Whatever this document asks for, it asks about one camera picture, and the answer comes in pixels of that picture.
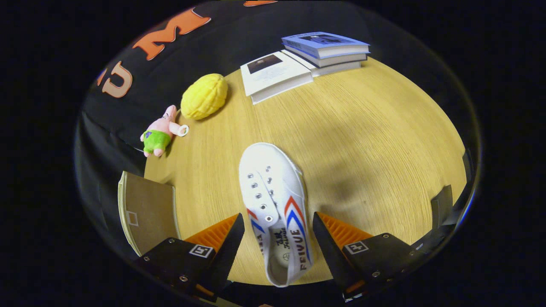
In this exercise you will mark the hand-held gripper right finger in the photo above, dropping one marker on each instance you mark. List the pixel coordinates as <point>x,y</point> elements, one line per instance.
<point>330,256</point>

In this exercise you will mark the plain white book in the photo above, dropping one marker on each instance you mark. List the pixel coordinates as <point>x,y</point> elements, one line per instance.
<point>337,69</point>

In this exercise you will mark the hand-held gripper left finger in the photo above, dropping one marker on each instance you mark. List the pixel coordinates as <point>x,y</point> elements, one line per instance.
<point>226,256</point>

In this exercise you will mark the pink starfish plush toy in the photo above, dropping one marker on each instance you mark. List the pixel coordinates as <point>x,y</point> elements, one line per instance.
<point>158,136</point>

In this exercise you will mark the dark upright panel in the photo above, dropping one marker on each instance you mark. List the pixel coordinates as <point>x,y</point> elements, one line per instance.
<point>441,207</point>

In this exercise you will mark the black backdrop cloth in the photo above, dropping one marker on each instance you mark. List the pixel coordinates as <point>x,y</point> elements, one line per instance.
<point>239,38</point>

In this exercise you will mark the white canvas shoe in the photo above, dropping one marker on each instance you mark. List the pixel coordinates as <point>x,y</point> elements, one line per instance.
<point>268,162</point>

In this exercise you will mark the white book with dark photo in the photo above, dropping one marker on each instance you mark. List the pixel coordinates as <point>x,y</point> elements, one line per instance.
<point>273,74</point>

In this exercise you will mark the blue book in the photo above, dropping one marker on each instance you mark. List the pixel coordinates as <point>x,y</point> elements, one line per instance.
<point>324,42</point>

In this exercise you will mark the yellow bumpy bread toy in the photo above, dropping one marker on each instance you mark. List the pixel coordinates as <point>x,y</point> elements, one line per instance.
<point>204,96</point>

